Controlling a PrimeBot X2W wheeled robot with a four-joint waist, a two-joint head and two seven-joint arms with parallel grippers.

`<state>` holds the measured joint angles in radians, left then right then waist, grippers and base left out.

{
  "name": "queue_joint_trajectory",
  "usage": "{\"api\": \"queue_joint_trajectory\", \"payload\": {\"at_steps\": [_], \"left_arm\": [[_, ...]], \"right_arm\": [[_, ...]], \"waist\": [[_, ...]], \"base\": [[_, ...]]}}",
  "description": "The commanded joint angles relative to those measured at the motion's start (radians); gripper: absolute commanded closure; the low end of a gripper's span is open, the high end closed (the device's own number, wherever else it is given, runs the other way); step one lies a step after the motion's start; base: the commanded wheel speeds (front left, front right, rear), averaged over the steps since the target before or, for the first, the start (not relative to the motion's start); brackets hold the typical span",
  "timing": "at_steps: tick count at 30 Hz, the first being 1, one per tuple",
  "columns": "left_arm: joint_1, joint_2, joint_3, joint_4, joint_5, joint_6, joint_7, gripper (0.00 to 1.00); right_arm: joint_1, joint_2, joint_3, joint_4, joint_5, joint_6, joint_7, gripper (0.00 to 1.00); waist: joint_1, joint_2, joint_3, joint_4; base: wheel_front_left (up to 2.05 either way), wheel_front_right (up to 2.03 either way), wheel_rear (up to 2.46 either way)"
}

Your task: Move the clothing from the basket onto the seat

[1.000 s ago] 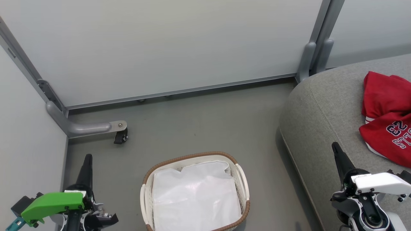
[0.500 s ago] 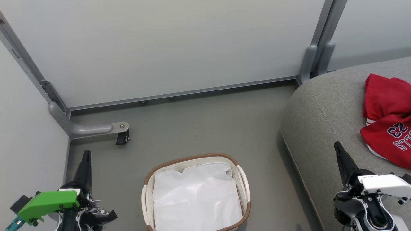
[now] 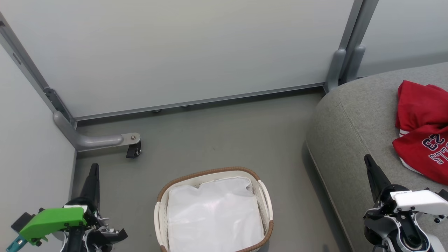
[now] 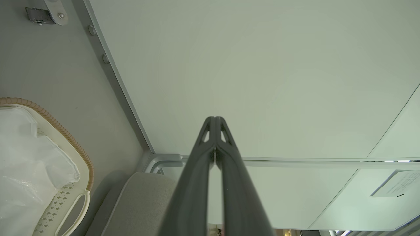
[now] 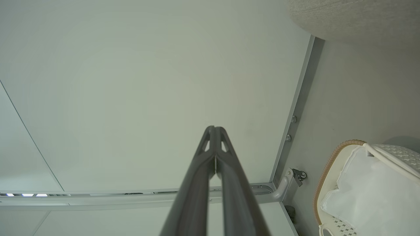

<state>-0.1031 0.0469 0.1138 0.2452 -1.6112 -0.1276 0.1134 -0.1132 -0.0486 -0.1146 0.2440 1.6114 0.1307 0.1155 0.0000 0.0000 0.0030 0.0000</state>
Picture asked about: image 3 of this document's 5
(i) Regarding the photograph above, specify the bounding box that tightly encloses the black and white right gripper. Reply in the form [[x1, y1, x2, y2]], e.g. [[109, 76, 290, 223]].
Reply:
[[363, 154, 448, 245]]

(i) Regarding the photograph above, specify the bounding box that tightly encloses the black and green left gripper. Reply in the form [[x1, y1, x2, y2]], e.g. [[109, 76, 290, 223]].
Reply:
[[10, 163, 128, 252]]

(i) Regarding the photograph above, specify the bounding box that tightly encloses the white basket with brown rim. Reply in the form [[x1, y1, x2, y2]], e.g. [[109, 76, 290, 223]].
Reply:
[[154, 167, 274, 252]]

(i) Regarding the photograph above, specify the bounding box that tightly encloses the white plastic basket liner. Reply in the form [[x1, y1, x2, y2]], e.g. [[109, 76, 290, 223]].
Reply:
[[167, 176, 265, 252]]

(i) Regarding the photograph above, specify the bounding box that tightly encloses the grey metal partition support leg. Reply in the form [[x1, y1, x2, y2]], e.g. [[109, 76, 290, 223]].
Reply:
[[53, 111, 141, 152]]

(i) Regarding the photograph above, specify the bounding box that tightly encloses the black caster wheel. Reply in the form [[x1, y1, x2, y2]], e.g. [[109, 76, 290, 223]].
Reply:
[[126, 141, 142, 159]]

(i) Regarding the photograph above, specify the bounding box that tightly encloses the grey fabric sofa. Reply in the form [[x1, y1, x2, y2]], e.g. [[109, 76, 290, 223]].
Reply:
[[306, 62, 448, 252]]

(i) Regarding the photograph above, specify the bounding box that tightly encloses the grey partition hinge bracket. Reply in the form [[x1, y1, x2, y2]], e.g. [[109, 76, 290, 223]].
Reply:
[[44, 87, 76, 123]]

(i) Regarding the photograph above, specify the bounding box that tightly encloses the black left cable teal plug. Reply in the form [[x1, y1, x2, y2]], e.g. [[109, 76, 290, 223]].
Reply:
[[5, 235, 28, 252]]

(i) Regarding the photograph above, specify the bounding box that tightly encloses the grey partition post foot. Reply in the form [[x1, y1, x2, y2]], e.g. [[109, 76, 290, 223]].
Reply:
[[345, 45, 366, 83], [325, 48, 348, 92]]

